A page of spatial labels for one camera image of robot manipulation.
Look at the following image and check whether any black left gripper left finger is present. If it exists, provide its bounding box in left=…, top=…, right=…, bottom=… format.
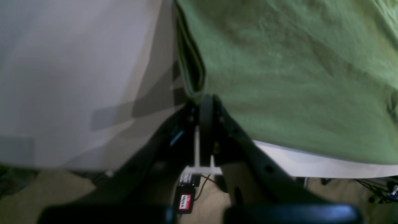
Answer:
left=38, top=97, right=205, bottom=224

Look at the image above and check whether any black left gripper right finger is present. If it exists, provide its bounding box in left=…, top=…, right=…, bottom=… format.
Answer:
left=207, top=95, right=364, bottom=224

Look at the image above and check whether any green t-shirt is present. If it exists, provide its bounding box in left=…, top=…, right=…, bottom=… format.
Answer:
left=174, top=0, right=398, bottom=165

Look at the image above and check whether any black device red label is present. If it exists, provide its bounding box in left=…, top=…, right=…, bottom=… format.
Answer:
left=173, top=185, right=196, bottom=215

